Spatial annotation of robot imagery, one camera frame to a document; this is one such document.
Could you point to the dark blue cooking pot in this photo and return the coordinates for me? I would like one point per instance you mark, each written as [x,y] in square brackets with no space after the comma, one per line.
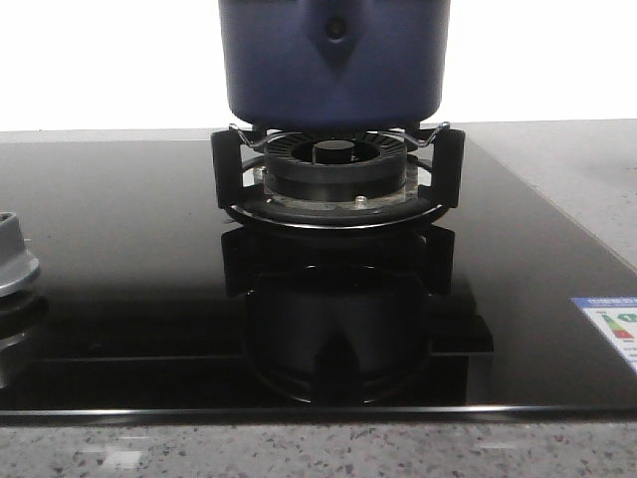
[334,65]

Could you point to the black pot support grate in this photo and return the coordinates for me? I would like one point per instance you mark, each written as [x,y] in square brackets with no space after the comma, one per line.
[436,153]

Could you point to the black gas burner head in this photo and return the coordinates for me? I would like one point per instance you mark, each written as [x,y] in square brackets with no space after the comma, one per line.
[317,171]

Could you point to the black glass cooktop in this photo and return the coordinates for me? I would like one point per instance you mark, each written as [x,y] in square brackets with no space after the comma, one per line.
[153,306]

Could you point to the silver stove control knob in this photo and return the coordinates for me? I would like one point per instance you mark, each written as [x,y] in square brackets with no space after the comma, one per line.
[19,267]

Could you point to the energy rating label sticker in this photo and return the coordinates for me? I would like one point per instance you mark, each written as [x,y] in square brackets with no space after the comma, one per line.
[615,318]

